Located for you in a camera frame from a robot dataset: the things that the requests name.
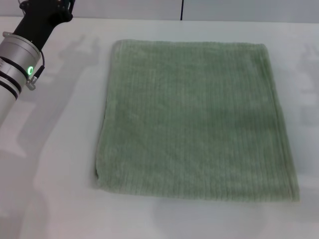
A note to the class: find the green ribbed towel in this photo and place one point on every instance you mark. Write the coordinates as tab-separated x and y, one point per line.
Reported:
199	119

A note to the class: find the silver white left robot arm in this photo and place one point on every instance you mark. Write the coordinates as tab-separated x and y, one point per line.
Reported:
15	57

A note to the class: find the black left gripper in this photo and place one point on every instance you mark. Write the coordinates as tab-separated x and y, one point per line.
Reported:
37	25

